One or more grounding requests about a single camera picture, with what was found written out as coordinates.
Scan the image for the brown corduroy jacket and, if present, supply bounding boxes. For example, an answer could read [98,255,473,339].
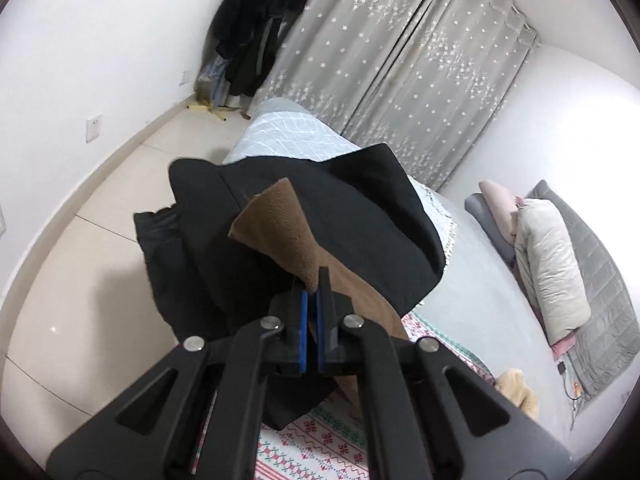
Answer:
[228,178,410,403]

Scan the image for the beige fuzzy cloth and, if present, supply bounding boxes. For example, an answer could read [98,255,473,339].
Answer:
[495,368,540,421]

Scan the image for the grey pillow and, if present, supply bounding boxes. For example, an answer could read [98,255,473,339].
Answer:
[465,195,516,266]

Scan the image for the bed with grey sheet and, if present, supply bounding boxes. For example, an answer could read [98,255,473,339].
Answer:
[420,195,576,436]

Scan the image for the black garment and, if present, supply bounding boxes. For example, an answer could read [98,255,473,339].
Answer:
[133,143,446,431]

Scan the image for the grey star-patterned curtain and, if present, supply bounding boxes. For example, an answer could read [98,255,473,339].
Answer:
[255,0,538,193]

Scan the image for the light blue garment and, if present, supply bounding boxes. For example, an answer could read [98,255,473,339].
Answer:
[197,55,231,101]

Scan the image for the patterned printed blanket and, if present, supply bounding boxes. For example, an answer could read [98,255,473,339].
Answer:
[255,310,496,480]

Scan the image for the white fringed cloth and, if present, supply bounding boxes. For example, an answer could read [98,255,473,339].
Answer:
[222,97,458,261]

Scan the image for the grey quilted headboard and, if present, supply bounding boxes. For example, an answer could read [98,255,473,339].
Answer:
[522,179,640,401]

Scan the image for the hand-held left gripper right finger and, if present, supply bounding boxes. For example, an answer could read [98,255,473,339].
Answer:
[315,266,573,480]

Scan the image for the light pink pillow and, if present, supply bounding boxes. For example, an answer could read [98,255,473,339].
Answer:
[479,178,518,248]

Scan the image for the pink cloth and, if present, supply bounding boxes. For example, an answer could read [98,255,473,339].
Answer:
[550,332,578,361]

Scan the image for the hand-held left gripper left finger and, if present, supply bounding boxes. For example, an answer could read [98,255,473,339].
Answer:
[45,278,313,480]

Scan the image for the hanging dark clothes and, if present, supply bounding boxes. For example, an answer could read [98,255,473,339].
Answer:
[209,0,321,98]

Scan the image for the black cable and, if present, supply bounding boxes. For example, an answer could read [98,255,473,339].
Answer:
[562,372,582,411]

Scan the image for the yellow coat stand base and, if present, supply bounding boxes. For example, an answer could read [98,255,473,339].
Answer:
[186,92,251,122]

